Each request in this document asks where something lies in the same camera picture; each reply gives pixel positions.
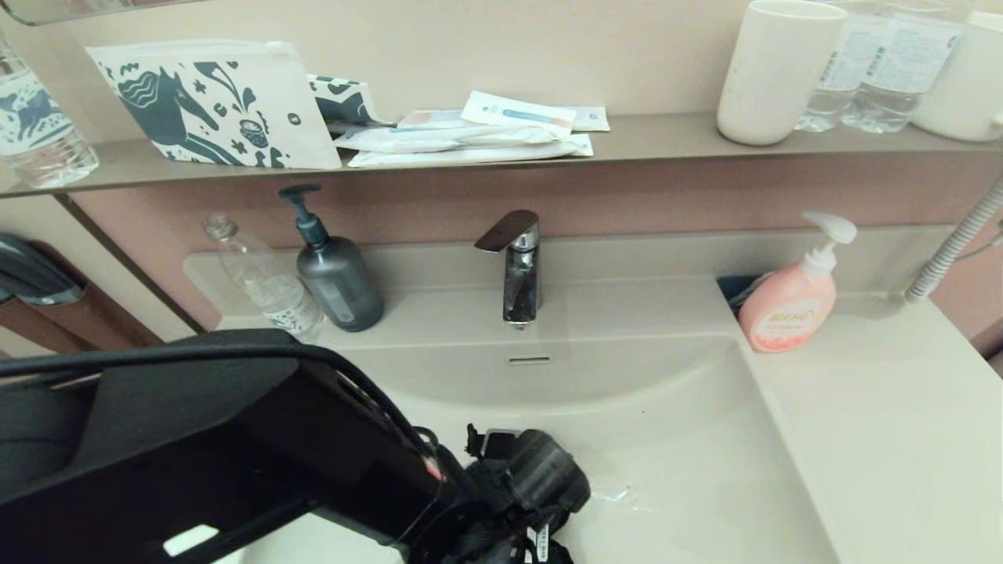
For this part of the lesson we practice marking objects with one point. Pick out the plain white cup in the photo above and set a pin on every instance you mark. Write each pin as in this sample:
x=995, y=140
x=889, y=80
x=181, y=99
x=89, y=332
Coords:
x=776, y=78

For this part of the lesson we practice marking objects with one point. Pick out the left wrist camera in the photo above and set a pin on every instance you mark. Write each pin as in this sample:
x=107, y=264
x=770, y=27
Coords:
x=498, y=443

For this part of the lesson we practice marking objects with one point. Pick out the white sachet blue stripe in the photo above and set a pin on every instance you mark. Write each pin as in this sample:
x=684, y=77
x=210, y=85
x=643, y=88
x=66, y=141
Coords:
x=517, y=112

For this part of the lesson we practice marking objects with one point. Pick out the white ceramic sink basin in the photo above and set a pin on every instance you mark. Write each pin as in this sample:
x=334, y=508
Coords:
x=689, y=470

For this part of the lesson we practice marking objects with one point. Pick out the small blue print pouch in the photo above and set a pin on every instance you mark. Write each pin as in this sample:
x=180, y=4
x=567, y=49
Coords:
x=349, y=100

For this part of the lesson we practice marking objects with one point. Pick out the small white sachet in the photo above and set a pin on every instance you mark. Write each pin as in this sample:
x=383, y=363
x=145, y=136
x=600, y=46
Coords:
x=592, y=118

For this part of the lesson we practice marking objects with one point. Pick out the black hair dryer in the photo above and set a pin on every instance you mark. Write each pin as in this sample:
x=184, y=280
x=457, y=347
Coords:
x=31, y=278

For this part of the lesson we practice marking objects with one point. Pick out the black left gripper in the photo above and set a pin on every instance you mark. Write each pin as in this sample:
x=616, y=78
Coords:
x=501, y=540

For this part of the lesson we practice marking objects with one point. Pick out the white ribbed mug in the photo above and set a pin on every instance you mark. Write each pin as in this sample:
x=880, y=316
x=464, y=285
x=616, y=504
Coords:
x=964, y=86

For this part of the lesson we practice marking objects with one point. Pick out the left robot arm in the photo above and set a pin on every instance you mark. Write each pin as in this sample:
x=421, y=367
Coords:
x=196, y=446

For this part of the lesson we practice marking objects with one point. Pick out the dark blue packet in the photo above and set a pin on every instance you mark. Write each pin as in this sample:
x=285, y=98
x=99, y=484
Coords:
x=735, y=290

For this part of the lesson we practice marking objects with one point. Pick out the pink soap pump bottle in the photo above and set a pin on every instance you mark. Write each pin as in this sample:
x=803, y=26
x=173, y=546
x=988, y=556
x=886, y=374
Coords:
x=787, y=313

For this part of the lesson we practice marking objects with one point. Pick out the beige wall shelf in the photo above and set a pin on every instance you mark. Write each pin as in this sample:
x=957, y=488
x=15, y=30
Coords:
x=666, y=137

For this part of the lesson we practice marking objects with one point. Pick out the brown fabric holder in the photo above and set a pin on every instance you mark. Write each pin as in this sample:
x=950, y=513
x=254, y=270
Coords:
x=117, y=321

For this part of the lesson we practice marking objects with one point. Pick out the clear water bottle white label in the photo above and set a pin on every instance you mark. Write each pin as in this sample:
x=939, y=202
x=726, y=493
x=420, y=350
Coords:
x=837, y=78
x=901, y=70

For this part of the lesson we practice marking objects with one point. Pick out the large horse print pouch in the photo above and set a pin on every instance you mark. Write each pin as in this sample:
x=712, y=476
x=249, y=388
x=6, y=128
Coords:
x=204, y=106

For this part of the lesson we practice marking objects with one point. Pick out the clear water bottle blue print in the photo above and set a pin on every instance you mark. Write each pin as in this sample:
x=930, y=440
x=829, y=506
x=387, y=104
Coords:
x=43, y=133

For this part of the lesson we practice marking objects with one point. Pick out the dark grey pump bottle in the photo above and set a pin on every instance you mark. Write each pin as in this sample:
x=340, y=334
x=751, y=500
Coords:
x=338, y=288

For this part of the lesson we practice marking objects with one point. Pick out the white sachet peach print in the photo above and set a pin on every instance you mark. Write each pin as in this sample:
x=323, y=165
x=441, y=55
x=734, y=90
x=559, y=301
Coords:
x=429, y=118

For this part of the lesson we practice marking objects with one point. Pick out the chrome faucet brown lever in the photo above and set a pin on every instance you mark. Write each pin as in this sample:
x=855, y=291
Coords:
x=521, y=282

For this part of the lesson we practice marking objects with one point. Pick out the long white sachet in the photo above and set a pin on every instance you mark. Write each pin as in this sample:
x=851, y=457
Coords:
x=407, y=140
x=470, y=155

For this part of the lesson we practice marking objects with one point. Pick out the empty clear plastic bottle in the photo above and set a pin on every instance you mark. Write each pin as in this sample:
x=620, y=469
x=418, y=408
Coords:
x=278, y=298

